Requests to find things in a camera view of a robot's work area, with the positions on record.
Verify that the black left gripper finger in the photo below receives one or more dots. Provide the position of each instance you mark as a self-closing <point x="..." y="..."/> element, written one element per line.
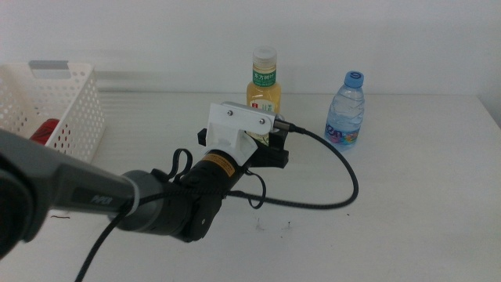
<point x="279" y="142"/>
<point x="202" y="137"/>

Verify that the yellow tea bottle green label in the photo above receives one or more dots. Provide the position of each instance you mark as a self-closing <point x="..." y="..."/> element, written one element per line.
<point x="264" y="78"/>

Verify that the clear water bottle blue cap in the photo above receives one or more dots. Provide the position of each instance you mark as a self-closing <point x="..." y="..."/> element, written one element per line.
<point x="346" y="113"/>

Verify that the red soda can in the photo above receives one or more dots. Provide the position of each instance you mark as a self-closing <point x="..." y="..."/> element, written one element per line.
<point x="45" y="131"/>

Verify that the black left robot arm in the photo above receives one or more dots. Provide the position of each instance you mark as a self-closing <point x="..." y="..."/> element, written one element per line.
<point x="58" y="188"/>

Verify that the white perforated plastic basket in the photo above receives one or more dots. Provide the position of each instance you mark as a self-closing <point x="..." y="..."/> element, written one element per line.
<point x="78" y="117"/>

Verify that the small dark thread scrap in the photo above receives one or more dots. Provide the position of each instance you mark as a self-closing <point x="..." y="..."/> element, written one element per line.
<point x="60" y="216"/>

